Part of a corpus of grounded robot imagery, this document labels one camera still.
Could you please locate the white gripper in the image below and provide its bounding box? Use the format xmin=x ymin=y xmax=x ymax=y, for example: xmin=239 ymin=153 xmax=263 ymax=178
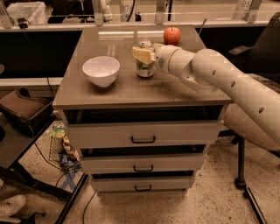
xmin=132 ymin=43 xmax=181 ymax=74

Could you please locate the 7up soda can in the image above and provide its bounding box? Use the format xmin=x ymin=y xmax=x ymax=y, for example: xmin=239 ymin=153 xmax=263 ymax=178
xmin=136 ymin=40 xmax=154 ymax=78

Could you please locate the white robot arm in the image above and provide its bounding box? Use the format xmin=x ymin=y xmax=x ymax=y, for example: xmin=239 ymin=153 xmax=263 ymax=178
xmin=132 ymin=43 xmax=280 ymax=142

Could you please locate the white ceramic bowl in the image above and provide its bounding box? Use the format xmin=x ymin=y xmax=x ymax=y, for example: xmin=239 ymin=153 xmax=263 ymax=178
xmin=82 ymin=56 xmax=120 ymax=88

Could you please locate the red apple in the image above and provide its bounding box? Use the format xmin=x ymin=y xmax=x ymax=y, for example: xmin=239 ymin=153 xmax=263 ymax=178
xmin=164 ymin=26 xmax=181 ymax=46

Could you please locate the grey drawer cabinet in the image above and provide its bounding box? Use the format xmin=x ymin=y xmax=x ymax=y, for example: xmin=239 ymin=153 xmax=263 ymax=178
xmin=52 ymin=24 xmax=236 ymax=196

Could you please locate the grey office chair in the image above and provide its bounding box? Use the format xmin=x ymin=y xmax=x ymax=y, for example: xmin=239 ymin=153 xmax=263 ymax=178
xmin=225 ymin=12 xmax=280 ymax=224

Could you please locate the brown box on side table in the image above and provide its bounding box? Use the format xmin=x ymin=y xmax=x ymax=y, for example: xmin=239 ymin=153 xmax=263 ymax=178
xmin=0 ymin=87 xmax=53 ymax=136

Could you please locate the dark side table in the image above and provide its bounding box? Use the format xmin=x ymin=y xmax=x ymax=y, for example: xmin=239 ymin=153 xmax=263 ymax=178
xmin=0 ymin=115 xmax=88 ymax=224

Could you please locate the white sneaker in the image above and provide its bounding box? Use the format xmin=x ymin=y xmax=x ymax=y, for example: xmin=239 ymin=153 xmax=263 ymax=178
xmin=0 ymin=194 xmax=26 ymax=217

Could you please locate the top drawer with black handle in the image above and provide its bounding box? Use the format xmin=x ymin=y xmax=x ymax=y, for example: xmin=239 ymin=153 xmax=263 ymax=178
xmin=65 ymin=120 xmax=222 ymax=149

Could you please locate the drawer with black handle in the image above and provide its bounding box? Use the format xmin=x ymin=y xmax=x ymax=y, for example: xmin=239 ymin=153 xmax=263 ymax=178
xmin=65 ymin=120 xmax=222 ymax=149
xmin=80 ymin=154 xmax=205 ymax=174
xmin=90 ymin=177 xmax=195 ymax=193

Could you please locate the middle drawer with black handle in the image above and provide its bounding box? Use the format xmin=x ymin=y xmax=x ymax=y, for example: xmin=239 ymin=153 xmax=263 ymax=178
xmin=80 ymin=154 xmax=205 ymax=174

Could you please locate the bottom drawer with black handle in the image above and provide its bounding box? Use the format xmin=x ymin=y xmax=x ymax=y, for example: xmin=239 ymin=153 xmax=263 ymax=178
xmin=90 ymin=177 xmax=195 ymax=193

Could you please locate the wire basket with snacks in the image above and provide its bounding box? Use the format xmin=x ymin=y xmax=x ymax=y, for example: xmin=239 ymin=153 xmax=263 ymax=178
xmin=49 ymin=122 xmax=81 ymax=173

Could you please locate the black floor cable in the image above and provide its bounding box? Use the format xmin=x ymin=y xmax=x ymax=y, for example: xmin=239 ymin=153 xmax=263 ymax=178
xmin=81 ymin=191 xmax=97 ymax=224

